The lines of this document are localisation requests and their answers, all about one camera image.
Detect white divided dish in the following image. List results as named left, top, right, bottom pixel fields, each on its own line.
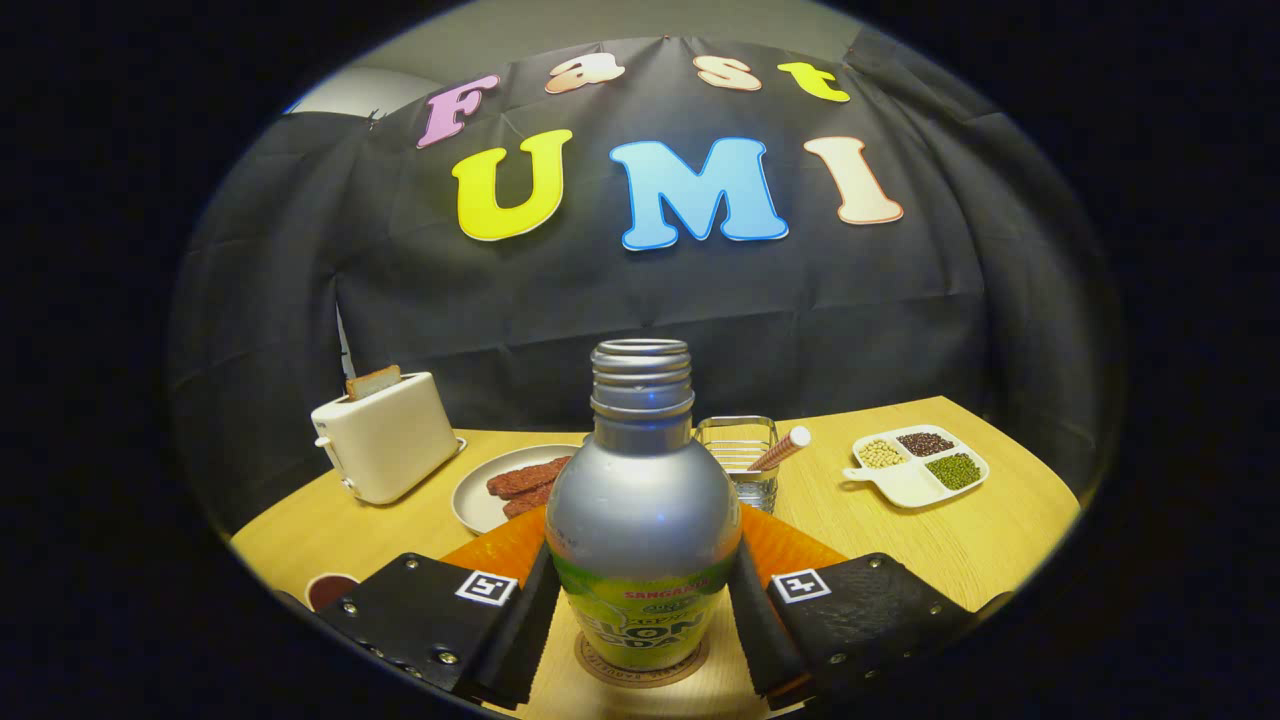
left=842, top=426, right=991, bottom=510

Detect metal wire basket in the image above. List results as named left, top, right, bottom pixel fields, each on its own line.
left=693, top=415, right=781, bottom=515

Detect silver bottle with green label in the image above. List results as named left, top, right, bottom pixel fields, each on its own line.
left=545, top=338, right=743, bottom=673

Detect green beans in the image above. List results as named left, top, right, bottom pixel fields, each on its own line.
left=924, top=453, right=983, bottom=491

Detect white round plate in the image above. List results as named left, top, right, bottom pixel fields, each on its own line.
left=451, top=444, right=583, bottom=536

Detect wooden table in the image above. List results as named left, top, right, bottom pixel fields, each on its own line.
left=230, top=396, right=1083, bottom=720

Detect white toaster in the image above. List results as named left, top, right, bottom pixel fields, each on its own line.
left=310, top=371, right=468, bottom=506

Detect white cup with handle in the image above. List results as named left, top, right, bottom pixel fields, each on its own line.
left=305, top=572, right=363, bottom=613

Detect toast slice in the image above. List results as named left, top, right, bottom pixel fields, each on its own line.
left=345, top=364, right=403, bottom=402

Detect brown stick with white tip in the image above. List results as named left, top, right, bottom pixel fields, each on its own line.
left=747, top=426, right=813, bottom=473

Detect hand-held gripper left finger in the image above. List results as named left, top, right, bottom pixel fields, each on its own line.
left=315, top=503, right=563, bottom=711

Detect round wooden coaster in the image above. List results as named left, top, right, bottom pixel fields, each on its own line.
left=573, top=630, right=713, bottom=689

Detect red-brown meat slice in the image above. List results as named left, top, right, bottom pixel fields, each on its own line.
left=502, top=482, right=557, bottom=519
left=486, top=456, right=573, bottom=499

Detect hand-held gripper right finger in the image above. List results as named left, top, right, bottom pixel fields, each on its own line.
left=728, top=503, right=986, bottom=711

